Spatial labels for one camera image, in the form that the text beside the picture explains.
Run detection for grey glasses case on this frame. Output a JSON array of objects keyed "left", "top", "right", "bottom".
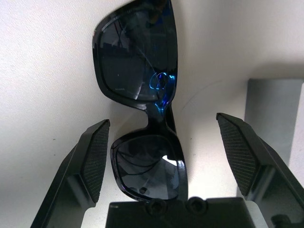
[{"left": 244, "top": 78, "right": 304, "bottom": 171}]

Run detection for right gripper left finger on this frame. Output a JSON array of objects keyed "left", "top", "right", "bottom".
[{"left": 29, "top": 119, "right": 111, "bottom": 228}]

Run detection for black sunglasses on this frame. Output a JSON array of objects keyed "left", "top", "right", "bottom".
[{"left": 92, "top": 0, "right": 190, "bottom": 202}]

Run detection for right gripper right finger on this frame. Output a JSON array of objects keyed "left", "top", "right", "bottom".
[{"left": 216, "top": 113, "right": 304, "bottom": 228}]

